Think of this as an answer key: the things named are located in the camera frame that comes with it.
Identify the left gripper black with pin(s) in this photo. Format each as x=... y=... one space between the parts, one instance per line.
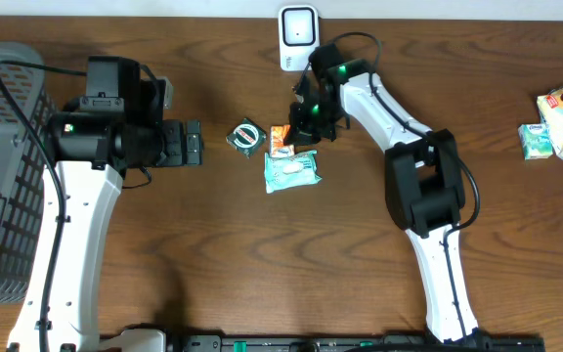
x=175 y=133

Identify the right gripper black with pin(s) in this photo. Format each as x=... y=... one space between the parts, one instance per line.
x=299 y=134

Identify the small orange tissue pack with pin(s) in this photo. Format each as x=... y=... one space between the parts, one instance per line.
x=278 y=147

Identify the green Zappy wipes pack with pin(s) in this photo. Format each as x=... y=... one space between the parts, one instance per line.
x=291 y=171

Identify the red white tape roll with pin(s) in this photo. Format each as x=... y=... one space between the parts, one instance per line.
x=247 y=137

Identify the small teal tissue pack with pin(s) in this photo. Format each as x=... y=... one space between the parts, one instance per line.
x=535 y=141

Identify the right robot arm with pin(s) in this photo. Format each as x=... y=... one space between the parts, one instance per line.
x=423 y=176

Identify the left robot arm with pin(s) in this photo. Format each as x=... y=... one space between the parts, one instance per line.
x=88 y=146

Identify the white barcode scanner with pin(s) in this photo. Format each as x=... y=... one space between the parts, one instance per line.
x=299 y=35

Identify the grey plastic mesh basket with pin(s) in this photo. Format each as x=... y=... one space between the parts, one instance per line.
x=21 y=167

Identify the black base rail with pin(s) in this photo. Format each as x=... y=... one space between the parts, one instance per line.
x=311 y=343

